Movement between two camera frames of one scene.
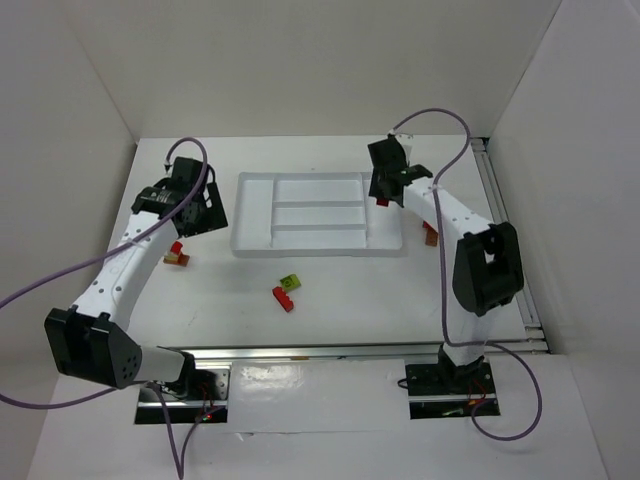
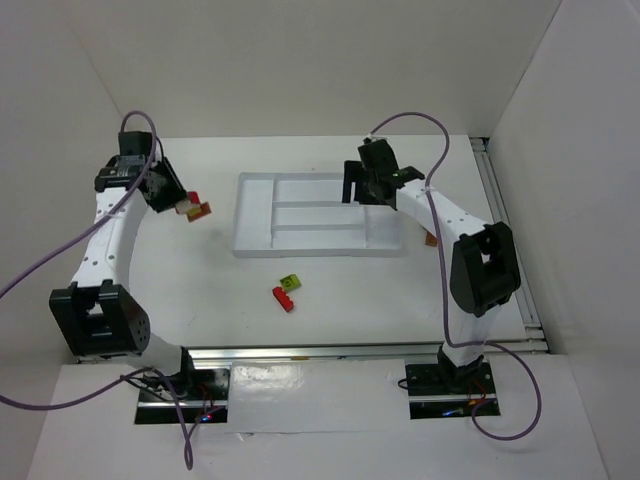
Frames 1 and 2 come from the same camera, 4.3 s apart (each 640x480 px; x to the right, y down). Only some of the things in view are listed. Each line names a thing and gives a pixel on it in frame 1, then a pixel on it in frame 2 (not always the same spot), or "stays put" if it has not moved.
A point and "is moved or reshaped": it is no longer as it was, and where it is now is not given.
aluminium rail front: x=220 y=357 stays put
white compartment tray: x=311 y=214 stays put
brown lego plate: x=182 y=259 is moved or reshaped
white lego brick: x=170 y=259 is moved or reshaped
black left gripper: x=209 y=213 -> x=170 y=192
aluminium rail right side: x=534 y=328 stays put
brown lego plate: x=431 y=237 stays put
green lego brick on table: x=290 y=282 stays put
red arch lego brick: x=176 y=247 is moved or reshaped
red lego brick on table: x=282 y=298 stays put
